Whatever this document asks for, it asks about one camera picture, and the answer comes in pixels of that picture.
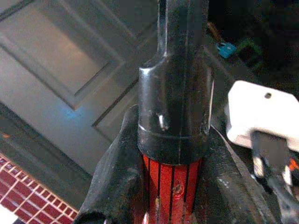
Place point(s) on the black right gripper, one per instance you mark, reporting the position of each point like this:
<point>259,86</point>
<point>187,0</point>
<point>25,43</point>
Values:
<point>268,145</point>

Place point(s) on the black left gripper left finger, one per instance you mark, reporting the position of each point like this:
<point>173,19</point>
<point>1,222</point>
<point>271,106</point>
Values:
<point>116,168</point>

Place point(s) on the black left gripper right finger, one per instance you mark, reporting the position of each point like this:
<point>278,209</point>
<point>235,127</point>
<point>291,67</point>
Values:
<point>231,186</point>

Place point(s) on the dark panelled door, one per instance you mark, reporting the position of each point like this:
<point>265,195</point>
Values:
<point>70,70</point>

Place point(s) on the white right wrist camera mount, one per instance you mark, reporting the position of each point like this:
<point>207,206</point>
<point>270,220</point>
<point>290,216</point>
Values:
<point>261,112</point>

